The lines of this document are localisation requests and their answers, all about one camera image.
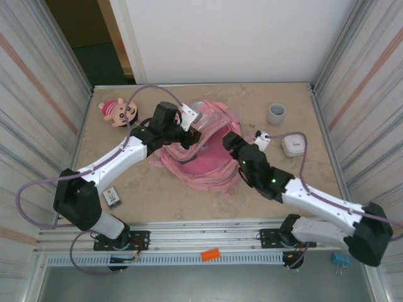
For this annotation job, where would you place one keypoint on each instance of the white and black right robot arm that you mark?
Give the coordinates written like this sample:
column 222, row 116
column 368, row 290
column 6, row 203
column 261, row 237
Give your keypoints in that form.
column 368, row 236

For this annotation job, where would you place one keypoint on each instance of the small white card box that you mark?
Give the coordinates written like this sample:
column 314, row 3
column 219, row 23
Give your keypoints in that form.
column 112, row 198

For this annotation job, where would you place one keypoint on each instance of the pink backpack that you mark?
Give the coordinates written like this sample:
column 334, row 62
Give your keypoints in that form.
column 207, row 170

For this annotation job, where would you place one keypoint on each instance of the blue binder clip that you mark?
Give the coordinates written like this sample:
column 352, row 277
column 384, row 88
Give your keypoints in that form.
column 340, row 260

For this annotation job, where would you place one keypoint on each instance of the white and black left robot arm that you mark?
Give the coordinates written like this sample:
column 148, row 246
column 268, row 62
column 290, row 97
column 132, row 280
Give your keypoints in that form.
column 78, row 201

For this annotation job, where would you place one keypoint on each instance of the plush doll with pink hat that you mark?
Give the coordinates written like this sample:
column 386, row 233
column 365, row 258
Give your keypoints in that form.
column 110, row 108

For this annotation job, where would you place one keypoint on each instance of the orange plastic connector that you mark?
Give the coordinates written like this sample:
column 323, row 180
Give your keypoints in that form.
column 210, row 254

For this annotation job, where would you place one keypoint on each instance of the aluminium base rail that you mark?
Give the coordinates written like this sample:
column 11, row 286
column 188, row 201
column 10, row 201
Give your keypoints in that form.
column 204, row 234

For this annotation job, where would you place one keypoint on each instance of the white rounded square case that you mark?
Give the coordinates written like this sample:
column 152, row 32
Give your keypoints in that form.
column 292, row 146

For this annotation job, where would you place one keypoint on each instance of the grey cup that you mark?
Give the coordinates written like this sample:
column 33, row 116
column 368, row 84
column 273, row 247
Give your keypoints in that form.
column 277, row 114

